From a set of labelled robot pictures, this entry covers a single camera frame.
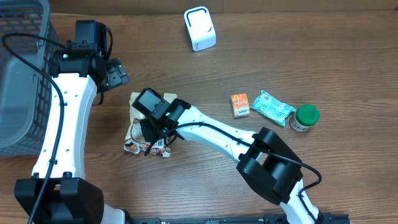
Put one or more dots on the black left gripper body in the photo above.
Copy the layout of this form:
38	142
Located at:
117	73

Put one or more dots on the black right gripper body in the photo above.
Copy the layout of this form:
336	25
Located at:
152	128

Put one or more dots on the red white snack bar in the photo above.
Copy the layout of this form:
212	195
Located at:
160	143

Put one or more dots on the white brown snack wrapper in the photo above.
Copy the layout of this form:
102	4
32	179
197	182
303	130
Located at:
134	141

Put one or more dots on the orange snack packet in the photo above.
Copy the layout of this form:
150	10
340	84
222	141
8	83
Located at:
240	105

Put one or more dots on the teal wipes packet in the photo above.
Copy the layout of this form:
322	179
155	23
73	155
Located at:
272	108

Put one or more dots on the green lid glass jar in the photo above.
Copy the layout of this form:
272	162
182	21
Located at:
304	118

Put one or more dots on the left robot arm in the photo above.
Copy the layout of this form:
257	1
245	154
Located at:
57	191

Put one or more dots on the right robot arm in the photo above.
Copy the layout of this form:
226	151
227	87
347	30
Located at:
266	163

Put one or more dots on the white barcode scanner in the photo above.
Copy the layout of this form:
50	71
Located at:
200	28

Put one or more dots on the grey plastic mesh basket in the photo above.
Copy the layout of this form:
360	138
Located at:
25	94

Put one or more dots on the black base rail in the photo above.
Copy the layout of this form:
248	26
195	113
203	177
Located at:
266	219

